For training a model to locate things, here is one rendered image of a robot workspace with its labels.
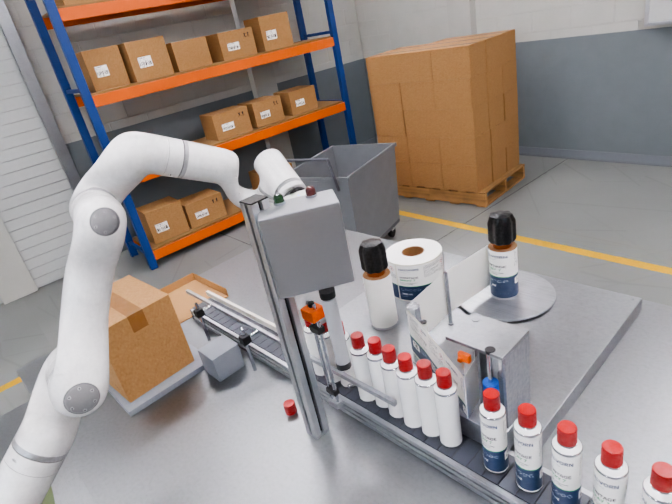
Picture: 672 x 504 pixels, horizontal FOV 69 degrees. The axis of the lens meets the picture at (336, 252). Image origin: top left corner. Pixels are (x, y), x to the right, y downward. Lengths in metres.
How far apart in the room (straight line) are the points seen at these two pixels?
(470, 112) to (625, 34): 1.60
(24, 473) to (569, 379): 1.30
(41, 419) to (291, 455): 0.59
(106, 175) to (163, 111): 4.55
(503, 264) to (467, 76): 2.96
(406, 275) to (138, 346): 0.89
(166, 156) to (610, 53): 4.72
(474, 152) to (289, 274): 3.62
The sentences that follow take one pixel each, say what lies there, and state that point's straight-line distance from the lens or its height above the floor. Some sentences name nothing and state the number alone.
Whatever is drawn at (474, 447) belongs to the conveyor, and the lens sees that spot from 1.25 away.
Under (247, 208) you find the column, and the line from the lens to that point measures 1.06.
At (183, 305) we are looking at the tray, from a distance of 2.21.
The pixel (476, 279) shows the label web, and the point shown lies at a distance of 1.65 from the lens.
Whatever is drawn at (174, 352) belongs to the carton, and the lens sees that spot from 1.75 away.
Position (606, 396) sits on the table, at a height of 0.83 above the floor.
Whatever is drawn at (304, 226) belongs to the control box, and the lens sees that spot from 1.01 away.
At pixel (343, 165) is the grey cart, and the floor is 0.62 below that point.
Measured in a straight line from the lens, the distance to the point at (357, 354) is 1.27.
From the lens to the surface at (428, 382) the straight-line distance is 1.16.
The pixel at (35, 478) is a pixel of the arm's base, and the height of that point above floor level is 1.02.
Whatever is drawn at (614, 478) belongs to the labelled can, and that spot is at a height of 1.04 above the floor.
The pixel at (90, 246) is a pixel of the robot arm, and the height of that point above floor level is 1.48.
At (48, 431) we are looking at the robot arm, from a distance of 1.33.
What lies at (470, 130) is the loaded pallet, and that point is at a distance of 4.51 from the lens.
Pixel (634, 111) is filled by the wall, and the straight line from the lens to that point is 5.46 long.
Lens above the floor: 1.81
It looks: 25 degrees down
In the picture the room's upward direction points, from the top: 12 degrees counter-clockwise
